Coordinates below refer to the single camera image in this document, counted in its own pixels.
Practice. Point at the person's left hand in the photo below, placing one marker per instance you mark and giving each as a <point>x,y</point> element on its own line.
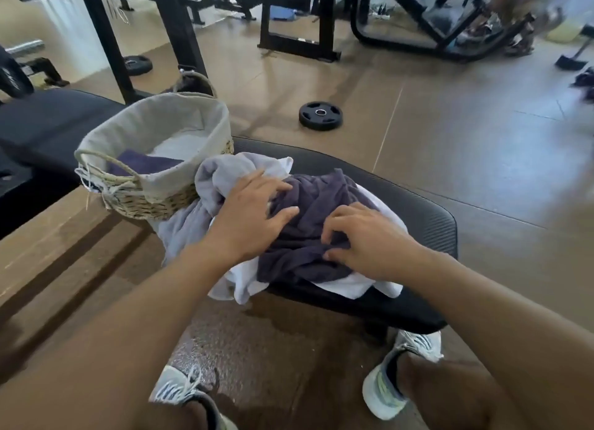
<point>246,225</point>

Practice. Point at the person's right hand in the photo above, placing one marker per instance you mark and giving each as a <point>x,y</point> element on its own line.
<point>380,248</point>

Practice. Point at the white towel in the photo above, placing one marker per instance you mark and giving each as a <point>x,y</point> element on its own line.
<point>181,146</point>
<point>241,281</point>

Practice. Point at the light grey towel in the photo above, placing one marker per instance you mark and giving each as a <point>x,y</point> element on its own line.
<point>222,174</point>

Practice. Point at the dark purple towel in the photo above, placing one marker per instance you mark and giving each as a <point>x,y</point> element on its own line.
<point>301,239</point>
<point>144,162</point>

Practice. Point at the woven basket with white liner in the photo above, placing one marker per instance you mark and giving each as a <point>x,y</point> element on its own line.
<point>185,114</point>

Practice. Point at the person's right forearm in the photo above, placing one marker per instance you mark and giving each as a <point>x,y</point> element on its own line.
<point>524,332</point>

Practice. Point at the person's left forearm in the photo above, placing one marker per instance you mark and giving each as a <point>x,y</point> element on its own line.
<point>102,350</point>

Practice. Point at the person's right white shoe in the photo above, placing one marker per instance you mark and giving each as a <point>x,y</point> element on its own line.
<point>376,392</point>

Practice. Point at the person's white shoe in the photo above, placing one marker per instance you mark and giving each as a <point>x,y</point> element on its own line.
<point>376,392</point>
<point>169,385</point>

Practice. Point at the person's right leg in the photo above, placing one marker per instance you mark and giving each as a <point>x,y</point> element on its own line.
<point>445,392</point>

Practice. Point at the person's leg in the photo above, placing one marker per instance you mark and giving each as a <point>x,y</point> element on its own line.
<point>176,418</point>
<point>445,392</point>

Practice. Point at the person's left white shoe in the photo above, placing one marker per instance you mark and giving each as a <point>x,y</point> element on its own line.
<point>169,385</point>

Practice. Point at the person's left leg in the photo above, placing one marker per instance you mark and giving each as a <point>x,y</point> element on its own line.
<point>176,418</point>

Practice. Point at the black rubber weight plate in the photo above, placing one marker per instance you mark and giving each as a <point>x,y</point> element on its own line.
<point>308,117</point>
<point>141,70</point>

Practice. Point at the black steel squat rack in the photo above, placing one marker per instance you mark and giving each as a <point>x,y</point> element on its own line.
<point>181,35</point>

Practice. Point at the blue plastic container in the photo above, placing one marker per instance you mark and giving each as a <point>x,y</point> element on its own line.
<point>283,12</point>

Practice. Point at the black steel base beam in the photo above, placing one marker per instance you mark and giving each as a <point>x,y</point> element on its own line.
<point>28,202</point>

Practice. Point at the black padded weight bench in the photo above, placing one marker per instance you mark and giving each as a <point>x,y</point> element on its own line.
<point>46,123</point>

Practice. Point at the white power strip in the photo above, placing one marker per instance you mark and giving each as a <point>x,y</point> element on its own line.
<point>380,16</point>

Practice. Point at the black gym accessory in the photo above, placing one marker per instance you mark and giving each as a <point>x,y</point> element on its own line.
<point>584,79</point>
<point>588,30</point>
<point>568,64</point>

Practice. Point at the black bumper plate white print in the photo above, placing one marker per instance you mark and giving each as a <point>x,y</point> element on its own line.
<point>14,77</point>

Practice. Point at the yellow green cushion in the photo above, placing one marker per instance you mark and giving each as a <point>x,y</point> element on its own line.
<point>564,34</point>

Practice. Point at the black bench press frame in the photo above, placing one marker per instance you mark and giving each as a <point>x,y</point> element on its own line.
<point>327,16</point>

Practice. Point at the black barbell stand frame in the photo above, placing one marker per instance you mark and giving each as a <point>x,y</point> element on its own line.
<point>44,67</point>

